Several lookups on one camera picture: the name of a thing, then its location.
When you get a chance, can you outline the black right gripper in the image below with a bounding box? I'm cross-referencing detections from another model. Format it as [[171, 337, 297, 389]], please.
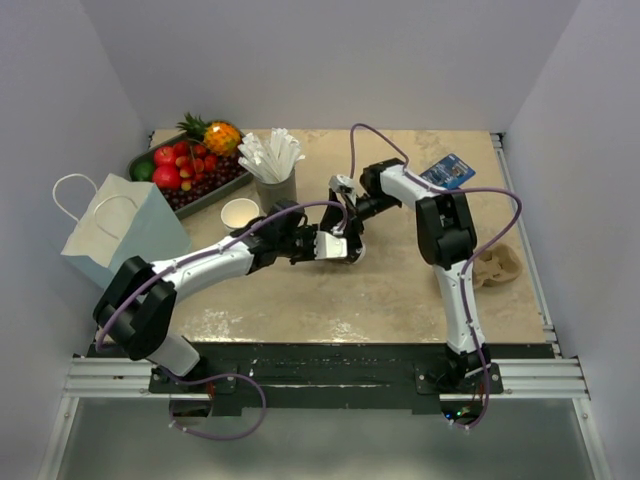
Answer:
[[319, 188, 400, 251]]

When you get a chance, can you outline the light blue paper bag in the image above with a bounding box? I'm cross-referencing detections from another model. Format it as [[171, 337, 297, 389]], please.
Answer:
[[52, 173, 192, 289]]

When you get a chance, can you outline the white paper coffee cup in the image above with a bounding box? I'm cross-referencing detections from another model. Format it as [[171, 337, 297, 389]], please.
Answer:
[[344, 244, 366, 264]]

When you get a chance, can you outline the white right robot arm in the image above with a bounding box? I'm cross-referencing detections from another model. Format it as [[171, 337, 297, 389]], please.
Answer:
[[318, 159, 490, 393]]

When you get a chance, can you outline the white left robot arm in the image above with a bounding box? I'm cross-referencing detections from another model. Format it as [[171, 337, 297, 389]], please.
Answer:
[[93, 203, 318, 392]]

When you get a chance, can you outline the metal straw holder tin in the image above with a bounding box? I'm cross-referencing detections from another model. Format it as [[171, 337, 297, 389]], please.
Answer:
[[254, 170, 297, 214]]

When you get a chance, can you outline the stack of paper cups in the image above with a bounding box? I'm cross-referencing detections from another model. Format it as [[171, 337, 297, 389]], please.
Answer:
[[220, 198, 261, 232]]

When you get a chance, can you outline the grey fruit tray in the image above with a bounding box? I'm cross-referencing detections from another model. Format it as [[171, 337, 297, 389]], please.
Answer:
[[128, 134, 252, 219]]

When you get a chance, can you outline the dark purple grape bunch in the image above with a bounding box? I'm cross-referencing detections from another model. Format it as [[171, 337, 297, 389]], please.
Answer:
[[159, 154, 250, 211]]

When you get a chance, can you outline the blue card package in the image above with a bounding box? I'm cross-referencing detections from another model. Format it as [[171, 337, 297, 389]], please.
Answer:
[[420, 153, 476, 190]]

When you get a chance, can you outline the pineapple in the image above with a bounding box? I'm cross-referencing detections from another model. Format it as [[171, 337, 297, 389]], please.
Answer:
[[176, 112, 242, 157]]

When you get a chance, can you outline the red apple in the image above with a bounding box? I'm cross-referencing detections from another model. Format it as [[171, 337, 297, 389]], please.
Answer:
[[153, 145, 176, 168], [152, 165, 182, 190]]

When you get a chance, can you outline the cardboard cup carrier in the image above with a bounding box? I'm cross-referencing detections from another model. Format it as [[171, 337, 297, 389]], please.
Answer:
[[472, 243, 523, 289]]

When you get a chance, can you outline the green lime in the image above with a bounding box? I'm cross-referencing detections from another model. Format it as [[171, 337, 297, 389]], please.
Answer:
[[132, 162, 155, 182]]

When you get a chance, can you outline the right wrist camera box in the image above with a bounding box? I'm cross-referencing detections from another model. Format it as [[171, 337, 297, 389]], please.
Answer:
[[329, 174, 357, 201]]

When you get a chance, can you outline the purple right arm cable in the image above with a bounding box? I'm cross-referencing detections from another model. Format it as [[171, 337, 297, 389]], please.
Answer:
[[349, 123, 524, 430]]

